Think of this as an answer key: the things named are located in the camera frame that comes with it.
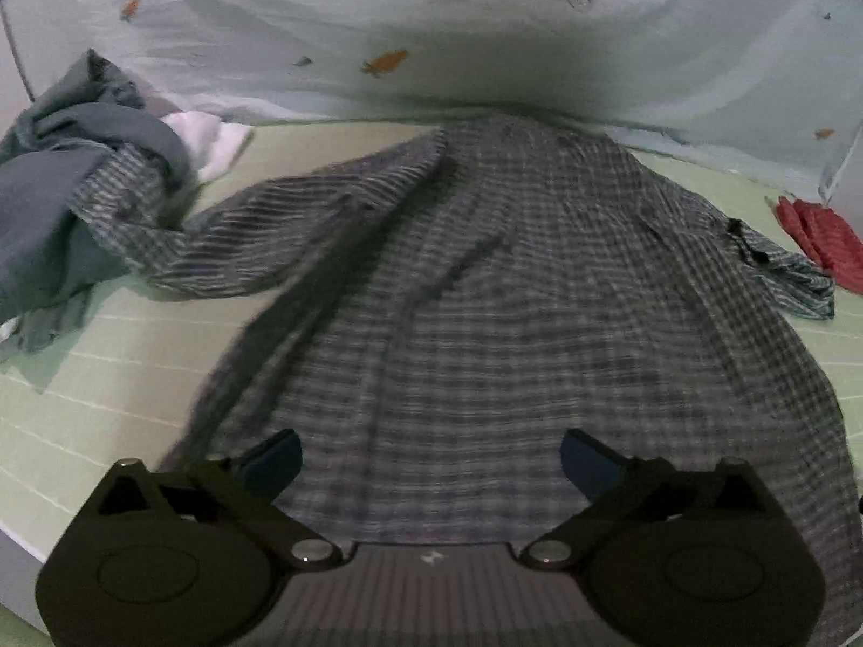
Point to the light blue printed sheet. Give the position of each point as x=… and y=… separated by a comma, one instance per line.
x=472, y=13

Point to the plaid checked shirt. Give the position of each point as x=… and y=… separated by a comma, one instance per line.
x=505, y=317

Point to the white cloth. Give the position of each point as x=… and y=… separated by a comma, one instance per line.
x=209, y=141

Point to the green grid mat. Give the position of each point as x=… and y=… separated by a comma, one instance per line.
x=101, y=384

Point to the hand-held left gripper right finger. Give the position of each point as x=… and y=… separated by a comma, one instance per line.
x=584, y=464

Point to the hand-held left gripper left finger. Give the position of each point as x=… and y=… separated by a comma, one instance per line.
x=275, y=462

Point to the blue-grey garment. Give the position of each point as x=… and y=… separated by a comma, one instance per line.
x=40, y=215

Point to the red cloth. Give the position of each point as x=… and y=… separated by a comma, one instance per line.
x=826, y=239

